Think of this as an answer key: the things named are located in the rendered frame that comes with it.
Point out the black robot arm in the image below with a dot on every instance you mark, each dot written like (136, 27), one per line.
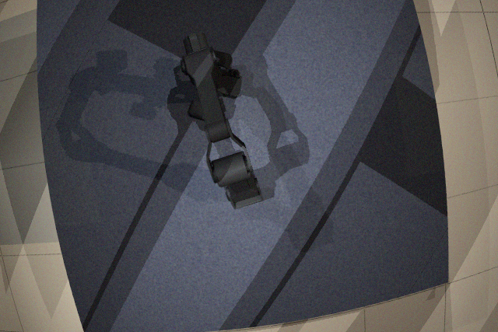
(233, 171)

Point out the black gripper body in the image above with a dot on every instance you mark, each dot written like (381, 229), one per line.
(223, 60)

